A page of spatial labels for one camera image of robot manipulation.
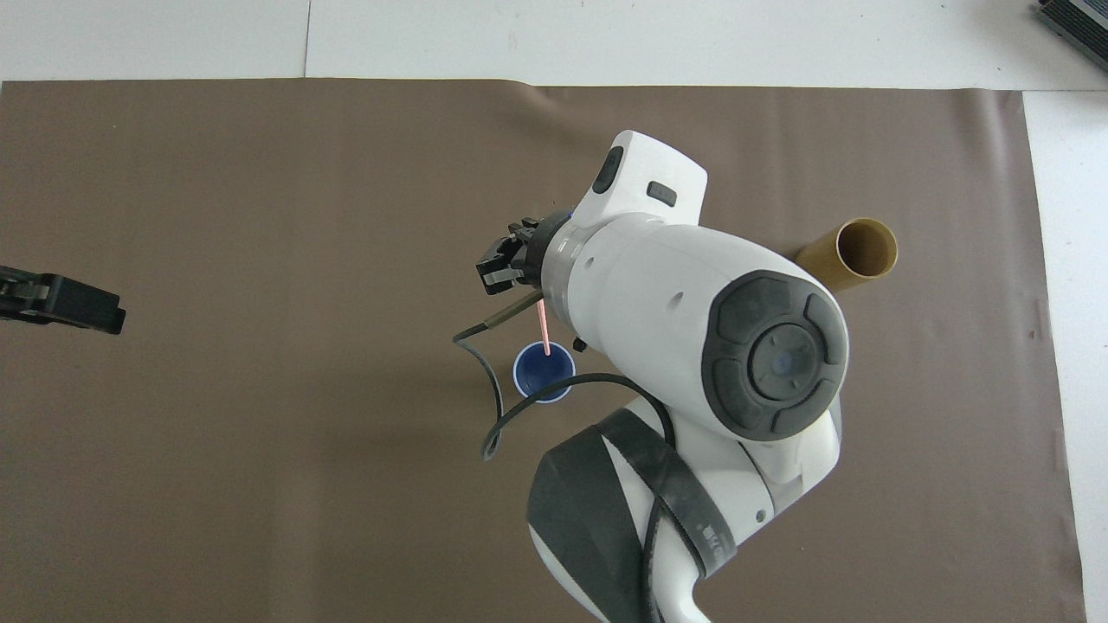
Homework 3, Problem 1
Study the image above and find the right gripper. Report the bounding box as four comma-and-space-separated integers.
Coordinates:
475, 213, 562, 298

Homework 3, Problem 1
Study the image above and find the blue cup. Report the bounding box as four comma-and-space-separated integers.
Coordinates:
512, 340, 577, 405

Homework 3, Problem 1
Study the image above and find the brown cardboard tube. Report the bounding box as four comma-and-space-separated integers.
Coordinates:
794, 217, 900, 296

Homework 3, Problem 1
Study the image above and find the dark grey device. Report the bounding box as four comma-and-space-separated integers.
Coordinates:
1035, 0, 1108, 52

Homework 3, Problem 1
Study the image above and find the black cable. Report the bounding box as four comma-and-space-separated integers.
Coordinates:
453, 291, 681, 623

